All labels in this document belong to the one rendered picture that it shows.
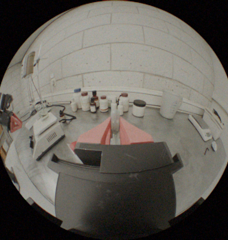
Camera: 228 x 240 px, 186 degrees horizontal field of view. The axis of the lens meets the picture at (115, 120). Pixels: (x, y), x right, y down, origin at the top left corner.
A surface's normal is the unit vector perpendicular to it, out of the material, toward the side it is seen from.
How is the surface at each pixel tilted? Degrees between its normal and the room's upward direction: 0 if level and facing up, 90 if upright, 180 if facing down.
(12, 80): 90
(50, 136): 90
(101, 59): 90
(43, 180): 0
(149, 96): 90
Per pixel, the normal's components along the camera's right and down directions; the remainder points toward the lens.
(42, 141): 0.86, 0.29
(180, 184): 0.00, -0.82
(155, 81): -0.15, 0.56
